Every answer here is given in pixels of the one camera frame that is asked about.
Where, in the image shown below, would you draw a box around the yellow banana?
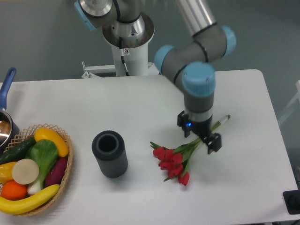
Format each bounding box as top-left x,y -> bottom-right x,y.
0,184 -> 60,215

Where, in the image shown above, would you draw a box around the woven wicker basket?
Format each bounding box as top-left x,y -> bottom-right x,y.
0,124 -> 73,216

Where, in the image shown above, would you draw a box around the yellow bell pepper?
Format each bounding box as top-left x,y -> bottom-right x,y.
0,162 -> 16,184

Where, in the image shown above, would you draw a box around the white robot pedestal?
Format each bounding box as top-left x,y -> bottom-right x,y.
82,12 -> 155,78

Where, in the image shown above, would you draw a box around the beige round disc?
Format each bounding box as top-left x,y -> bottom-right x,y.
12,158 -> 39,185

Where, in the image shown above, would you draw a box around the purple sweet potato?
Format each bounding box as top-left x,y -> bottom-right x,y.
45,157 -> 68,187

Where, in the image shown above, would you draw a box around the black device at table edge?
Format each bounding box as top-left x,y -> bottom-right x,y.
283,190 -> 300,215

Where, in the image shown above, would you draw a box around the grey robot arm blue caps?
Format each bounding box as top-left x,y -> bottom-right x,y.
74,0 -> 236,153

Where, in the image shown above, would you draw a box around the yellow squash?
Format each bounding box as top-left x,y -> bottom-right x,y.
34,127 -> 69,157

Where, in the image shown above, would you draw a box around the blue handled saucepan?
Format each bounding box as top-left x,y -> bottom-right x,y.
0,67 -> 19,155

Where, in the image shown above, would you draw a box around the green bok choy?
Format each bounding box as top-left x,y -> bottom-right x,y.
26,140 -> 58,195

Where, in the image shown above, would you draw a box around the dark grey ribbed vase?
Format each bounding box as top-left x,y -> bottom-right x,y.
91,130 -> 128,178

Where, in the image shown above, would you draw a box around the orange fruit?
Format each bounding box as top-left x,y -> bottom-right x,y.
0,180 -> 27,201

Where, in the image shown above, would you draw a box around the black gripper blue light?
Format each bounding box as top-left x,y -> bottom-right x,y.
177,111 -> 222,154

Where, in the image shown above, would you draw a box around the red tulip bouquet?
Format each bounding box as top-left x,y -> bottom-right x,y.
150,114 -> 231,186

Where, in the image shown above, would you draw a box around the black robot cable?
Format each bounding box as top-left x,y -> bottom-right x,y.
118,37 -> 130,77

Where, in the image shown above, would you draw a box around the dark green cucumber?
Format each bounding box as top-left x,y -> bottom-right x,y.
0,137 -> 36,165

